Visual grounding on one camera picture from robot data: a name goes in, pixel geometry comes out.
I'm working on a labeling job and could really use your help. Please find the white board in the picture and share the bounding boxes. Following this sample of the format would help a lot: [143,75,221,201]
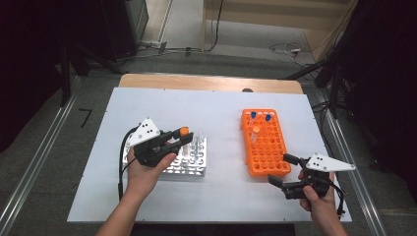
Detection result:
[67,87,352,224]

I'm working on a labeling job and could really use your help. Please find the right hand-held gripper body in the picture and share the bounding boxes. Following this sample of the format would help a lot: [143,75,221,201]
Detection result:
[283,152,357,201]

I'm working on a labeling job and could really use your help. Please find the hand-held gripper cable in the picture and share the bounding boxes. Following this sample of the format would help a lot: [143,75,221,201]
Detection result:
[117,125,142,202]
[328,181,346,217]

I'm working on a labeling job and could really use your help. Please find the black metal stand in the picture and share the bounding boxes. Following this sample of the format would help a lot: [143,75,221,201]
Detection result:
[58,42,126,107]
[284,48,348,119]

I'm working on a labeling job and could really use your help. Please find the right hand-held gripper cable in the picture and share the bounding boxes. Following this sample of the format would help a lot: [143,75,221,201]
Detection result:
[328,181,346,217]

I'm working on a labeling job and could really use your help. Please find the person's left hand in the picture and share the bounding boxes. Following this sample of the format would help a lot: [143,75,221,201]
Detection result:
[126,147,178,201]

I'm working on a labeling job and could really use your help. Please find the black curtain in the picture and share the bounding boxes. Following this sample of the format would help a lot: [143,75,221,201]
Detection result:
[0,0,109,155]
[340,0,417,198]

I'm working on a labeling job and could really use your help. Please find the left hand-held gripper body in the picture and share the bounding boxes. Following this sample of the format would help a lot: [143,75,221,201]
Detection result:
[125,117,181,168]

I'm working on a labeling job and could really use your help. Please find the person's right hand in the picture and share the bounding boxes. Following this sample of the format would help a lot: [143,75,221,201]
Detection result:
[298,170,336,214]

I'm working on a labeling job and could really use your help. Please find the silver metal tube rack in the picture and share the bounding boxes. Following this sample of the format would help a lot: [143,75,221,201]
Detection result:
[122,132,209,178]

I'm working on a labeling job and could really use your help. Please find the aluminium floor rail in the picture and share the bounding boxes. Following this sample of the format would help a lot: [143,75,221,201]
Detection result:
[308,88,387,236]
[0,77,82,230]

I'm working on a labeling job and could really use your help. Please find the wooden cabinet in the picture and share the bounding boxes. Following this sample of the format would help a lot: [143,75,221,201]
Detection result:
[202,0,358,63]

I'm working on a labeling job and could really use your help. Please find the left hand-held gripper cable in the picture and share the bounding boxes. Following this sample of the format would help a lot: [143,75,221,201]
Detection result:
[117,125,142,202]

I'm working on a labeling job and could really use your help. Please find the grey floor cable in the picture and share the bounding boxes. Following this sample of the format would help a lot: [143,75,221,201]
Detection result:
[114,40,205,63]

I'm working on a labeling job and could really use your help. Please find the orange plastic tube rack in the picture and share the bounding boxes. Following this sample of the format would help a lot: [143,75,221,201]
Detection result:
[240,108,292,178]

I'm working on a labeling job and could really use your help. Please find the dark cabinet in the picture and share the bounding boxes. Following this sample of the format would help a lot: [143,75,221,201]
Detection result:
[101,0,149,62]

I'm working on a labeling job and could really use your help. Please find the white floor cable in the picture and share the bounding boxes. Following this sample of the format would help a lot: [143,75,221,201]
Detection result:
[268,41,308,68]

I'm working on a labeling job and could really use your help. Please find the black hanging cable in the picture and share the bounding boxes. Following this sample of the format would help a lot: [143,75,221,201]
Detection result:
[205,0,224,53]

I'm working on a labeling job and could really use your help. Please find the wooden table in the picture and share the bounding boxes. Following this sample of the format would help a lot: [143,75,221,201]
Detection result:
[118,73,304,95]

